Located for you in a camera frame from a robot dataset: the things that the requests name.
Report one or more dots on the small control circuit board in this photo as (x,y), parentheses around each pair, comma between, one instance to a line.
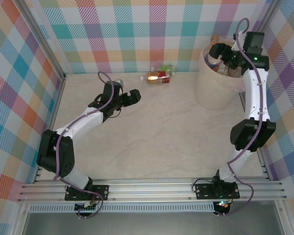
(222,205)
(85,209)

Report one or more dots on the aluminium side rail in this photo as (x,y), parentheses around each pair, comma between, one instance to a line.
(264,166)
(56,107)

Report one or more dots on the amber tea bottle white cap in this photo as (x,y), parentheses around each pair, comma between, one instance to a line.
(159,77)

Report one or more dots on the green label clear bottle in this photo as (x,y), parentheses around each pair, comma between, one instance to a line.
(165,68)

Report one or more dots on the beige cylindrical bin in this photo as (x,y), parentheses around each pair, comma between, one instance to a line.
(210,93)

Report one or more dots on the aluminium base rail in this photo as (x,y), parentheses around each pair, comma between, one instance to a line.
(149,189)

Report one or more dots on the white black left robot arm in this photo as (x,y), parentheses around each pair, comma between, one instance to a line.
(76,124)

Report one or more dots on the aluminium frame post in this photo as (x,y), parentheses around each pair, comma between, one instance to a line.
(272,9)
(20,220)
(283,220)
(42,40)

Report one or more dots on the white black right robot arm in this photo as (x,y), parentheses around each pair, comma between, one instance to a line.
(254,98)

